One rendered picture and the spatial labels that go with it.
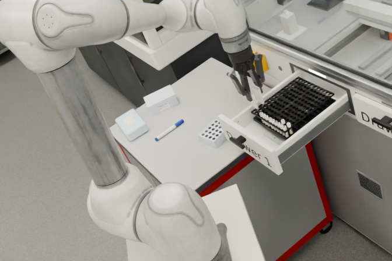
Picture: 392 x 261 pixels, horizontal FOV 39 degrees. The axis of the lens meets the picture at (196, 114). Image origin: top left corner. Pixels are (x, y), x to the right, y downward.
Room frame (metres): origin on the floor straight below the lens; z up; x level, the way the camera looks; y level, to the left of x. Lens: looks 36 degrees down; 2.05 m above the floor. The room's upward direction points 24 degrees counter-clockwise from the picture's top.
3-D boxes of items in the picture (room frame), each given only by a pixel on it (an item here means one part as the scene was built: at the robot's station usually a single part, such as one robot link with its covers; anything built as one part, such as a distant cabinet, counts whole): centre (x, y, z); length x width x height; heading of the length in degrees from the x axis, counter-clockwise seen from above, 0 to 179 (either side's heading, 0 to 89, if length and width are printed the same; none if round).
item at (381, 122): (1.16, -0.50, 0.91); 0.07 x 0.04 x 0.01; 19
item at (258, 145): (1.36, -0.12, 0.87); 0.29 x 0.02 x 0.11; 19
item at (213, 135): (1.60, -0.05, 0.78); 0.12 x 0.08 x 0.04; 121
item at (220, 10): (1.44, -0.19, 1.32); 0.13 x 0.11 x 0.16; 44
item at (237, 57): (1.43, -0.20, 1.14); 0.08 x 0.07 x 0.09; 109
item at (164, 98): (1.95, 0.11, 0.79); 0.13 x 0.09 x 0.05; 93
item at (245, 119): (1.43, -0.32, 0.86); 0.40 x 0.26 x 0.06; 109
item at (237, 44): (1.43, -0.20, 1.21); 0.09 x 0.09 x 0.06
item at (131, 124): (1.88, 0.26, 0.78); 0.15 x 0.10 x 0.04; 13
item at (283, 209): (1.76, 0.00, 0.38); 0.62 x 0.58 x 0.76; 19
